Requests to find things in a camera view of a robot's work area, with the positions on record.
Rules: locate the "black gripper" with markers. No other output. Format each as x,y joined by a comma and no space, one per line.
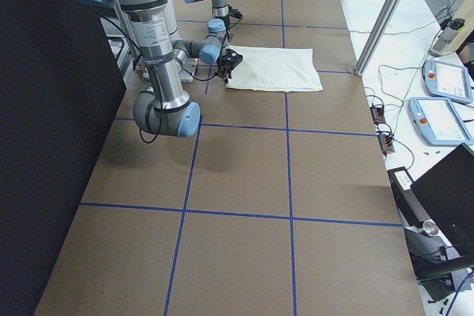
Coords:
226,21
226,70

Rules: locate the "white long-sleeve cat shirt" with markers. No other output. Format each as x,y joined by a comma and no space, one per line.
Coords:
275,70

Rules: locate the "orange black connector box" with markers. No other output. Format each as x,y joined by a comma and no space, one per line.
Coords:
377,114

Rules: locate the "near blue teach pendant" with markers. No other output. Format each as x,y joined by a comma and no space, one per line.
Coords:
438,122

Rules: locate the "blue teach pendant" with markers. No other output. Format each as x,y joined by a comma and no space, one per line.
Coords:
438,122
448,81

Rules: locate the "far blue teach pendant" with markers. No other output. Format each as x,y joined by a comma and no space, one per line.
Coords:
448,81

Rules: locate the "black computer monitor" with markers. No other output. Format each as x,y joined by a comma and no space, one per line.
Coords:
445,192

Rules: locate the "aluminium frame post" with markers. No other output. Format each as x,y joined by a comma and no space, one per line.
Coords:
375,36

